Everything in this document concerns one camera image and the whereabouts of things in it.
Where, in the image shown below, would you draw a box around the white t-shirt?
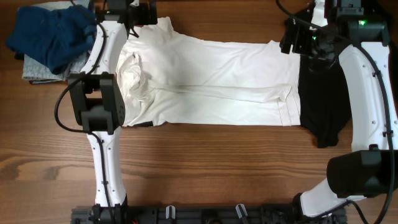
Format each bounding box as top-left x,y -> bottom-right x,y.
116,17 -> 300,126

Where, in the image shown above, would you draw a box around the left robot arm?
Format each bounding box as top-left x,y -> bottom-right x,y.
68,1 -> 157,223

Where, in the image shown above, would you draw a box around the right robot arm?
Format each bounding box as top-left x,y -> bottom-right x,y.
281,1 -> 397,222

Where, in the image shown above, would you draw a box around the black t-shirt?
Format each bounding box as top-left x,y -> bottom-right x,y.
284,6 -> 398,149

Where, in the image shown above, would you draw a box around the blue folded shirt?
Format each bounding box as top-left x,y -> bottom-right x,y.
6,5 -> 96,75

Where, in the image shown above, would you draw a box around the light grey folded jeans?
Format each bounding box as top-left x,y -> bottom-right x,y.
22,0 -> 94,84

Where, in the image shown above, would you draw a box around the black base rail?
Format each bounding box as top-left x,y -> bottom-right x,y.
70,203 -> 348,224

